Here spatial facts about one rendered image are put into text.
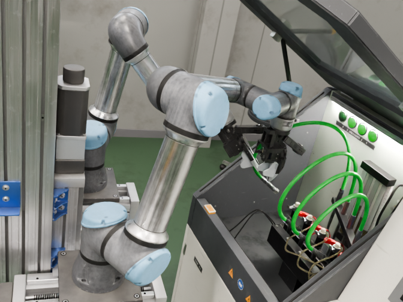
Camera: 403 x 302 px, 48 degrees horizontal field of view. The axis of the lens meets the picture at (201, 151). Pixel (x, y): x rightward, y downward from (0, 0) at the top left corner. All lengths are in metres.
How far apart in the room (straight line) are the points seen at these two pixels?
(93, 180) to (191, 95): 0.77
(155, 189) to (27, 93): 0.40
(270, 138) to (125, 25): 0.60
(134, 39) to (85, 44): 2.62
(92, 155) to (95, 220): 0.49
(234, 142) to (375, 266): 0.63
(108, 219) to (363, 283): 0.82
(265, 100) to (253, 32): 3.10
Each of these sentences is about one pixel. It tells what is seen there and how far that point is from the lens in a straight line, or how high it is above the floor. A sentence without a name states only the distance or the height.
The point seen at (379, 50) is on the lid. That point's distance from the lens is 1.11.
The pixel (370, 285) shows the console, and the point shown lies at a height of 1.10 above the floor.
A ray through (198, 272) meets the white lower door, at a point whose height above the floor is 0.67.
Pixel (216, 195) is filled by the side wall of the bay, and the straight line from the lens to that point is 1.98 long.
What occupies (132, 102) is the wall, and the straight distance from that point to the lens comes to 4.36.
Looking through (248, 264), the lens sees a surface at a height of 0.95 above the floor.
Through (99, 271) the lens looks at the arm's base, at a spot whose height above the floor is 1.10.
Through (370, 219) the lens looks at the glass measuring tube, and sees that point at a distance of 1.87.
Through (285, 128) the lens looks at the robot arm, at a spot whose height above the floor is 1.44.
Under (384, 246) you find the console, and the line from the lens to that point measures 1.52.
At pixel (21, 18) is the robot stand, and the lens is 1.17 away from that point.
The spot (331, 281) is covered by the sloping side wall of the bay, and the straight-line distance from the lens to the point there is 1.55.
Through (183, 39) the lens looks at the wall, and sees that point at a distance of 4.25.
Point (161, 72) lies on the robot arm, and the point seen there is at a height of 1.65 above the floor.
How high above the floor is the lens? 2.00
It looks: 27 degrees down
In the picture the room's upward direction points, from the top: 12 degrees clockwise
